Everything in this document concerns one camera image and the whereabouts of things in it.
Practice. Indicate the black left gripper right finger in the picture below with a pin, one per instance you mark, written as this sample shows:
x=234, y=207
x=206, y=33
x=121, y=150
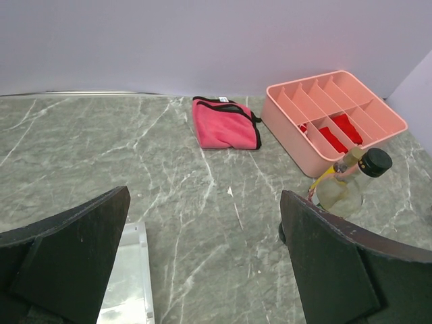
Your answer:
x=347, y=274

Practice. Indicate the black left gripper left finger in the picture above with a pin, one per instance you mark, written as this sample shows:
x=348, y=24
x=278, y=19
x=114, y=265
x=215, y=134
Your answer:
x=57, y=269

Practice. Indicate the white plastic divided tray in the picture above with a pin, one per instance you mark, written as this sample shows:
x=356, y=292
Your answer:
x=128, y=297

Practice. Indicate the dark soy sauce bottle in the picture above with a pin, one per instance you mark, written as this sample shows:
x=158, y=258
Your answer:
x=341, y=194

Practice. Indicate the yellow label sauce bottle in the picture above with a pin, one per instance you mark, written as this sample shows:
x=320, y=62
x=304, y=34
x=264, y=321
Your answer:
x=346, y=162

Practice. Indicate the red cloth middle compartment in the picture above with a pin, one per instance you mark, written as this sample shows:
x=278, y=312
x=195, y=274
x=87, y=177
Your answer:
x=333, y=140

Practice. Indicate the red cloth compartment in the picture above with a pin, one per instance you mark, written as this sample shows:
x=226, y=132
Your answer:
x=345, y=125
x=333, y=140

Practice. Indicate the red white striped cloth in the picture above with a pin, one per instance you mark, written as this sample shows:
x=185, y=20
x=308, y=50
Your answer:
x=303, y=128

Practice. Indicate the red cloth right compartment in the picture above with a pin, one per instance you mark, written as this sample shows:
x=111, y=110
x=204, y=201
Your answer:
x=345, y=125

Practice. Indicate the pink plastic divided box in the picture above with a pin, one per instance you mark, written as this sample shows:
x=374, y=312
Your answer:
x=296, y=113

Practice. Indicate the pink cloth black trim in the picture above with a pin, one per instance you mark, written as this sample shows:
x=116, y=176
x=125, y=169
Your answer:
x=225, y=124

